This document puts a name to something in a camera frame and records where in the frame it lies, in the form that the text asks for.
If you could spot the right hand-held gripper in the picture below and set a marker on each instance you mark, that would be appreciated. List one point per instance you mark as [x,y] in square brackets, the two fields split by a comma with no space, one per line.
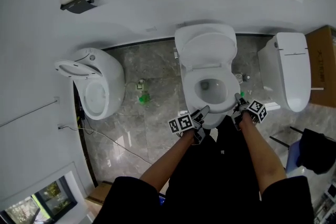
[256,111]

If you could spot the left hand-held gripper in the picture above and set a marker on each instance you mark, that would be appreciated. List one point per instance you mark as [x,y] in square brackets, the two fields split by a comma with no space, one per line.
[182,123]

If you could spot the person's right forearm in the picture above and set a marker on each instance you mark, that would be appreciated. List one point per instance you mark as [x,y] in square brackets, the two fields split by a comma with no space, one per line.
[262,154]

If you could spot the person's left forearm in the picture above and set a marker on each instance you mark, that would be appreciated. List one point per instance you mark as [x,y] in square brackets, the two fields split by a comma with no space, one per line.
[168,162]

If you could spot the white round-front toilet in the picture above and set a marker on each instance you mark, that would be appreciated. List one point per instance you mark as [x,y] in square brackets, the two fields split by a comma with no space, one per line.
[210,93]

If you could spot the white boxy smart toilet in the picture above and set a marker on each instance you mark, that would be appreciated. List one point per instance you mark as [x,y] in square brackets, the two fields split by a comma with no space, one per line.
[294,73]

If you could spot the white oval toilet lid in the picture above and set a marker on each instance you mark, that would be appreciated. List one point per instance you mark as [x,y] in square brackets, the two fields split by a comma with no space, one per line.
[207,49]

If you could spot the white egg-shaped toilet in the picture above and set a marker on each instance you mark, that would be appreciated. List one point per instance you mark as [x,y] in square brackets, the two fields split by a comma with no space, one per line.
[110,78]

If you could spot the small white round device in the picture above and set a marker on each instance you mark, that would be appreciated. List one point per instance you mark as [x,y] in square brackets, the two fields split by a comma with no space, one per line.
[238,77]

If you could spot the small black white adapter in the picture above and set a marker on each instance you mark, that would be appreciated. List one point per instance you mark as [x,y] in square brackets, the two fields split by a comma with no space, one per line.
[247,77]

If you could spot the person's black trousers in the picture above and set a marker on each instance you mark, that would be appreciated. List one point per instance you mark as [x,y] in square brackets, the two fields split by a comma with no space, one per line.
[223,165]

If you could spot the white plastic pipe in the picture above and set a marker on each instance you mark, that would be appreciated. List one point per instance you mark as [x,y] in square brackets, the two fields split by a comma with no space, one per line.
[317,89]

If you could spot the large brown cardboard box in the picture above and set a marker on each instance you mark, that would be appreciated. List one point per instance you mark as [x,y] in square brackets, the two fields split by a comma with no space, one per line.
[324,65]

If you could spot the black bag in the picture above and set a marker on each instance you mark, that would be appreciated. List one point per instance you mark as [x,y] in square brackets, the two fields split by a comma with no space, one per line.
[317,152]

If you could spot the person's black shirt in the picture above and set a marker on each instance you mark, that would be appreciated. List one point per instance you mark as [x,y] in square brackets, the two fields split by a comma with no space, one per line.
[126,199]

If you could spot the cardboard box with brown print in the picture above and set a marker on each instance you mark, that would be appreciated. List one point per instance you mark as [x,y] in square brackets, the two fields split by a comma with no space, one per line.
[101,194]

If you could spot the cluttered equipment table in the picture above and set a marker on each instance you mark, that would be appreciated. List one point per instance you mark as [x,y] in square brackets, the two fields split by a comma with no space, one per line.
[326,204]

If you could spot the black-framed window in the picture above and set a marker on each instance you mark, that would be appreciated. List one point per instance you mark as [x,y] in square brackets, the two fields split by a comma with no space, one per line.
[39,204]

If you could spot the thin grey wall conduit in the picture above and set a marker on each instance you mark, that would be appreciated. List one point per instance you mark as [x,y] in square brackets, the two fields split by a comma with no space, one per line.
[26,114]

